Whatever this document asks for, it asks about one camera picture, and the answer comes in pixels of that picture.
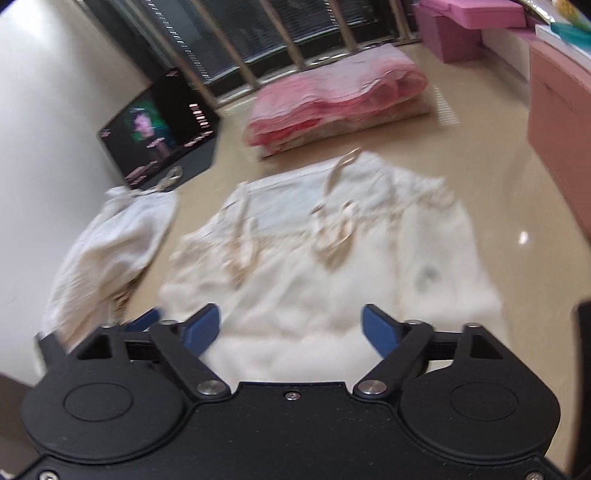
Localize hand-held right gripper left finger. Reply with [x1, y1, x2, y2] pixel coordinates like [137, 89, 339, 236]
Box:
[69, 303, 232, 400]

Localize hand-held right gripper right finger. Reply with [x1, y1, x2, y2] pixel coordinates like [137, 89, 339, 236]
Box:
[353, 303, 511, 398]

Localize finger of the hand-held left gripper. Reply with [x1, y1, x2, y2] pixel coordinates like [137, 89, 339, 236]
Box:
[121, 307, 163, 333]

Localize cream satin garment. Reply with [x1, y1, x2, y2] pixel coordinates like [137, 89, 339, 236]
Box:
[157, 148, 506, 384]

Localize brown patterned cloth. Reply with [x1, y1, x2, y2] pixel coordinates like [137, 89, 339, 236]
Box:
[110, 277, 140, 320]

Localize tablet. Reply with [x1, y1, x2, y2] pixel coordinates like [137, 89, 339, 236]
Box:
[97, 67, 221, 185]

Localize pink folded sheer garment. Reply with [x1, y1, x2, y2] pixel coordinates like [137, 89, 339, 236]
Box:
[245, 46, 428, 148]

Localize salmon pink storage box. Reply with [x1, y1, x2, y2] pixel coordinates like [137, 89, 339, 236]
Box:
[526, 41, 591, 217]

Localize mauve pink box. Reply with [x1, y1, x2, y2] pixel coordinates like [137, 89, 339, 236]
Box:
[413, 2, 485, 63]

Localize metal window guard bars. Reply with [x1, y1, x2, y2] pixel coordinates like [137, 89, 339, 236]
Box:
[74, 0, 416, 107]

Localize dark window blinds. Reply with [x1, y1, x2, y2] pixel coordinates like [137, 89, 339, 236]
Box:
[78, 0, 407, 100]

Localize white flat board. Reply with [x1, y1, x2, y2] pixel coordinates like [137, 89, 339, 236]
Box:
[536, 23, 591, 52]

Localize teal dish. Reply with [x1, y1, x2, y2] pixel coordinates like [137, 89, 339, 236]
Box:
[547, 21, 591, 44]

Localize white strappy garment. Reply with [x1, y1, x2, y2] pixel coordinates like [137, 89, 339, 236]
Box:
[41, 166, 183, 344]

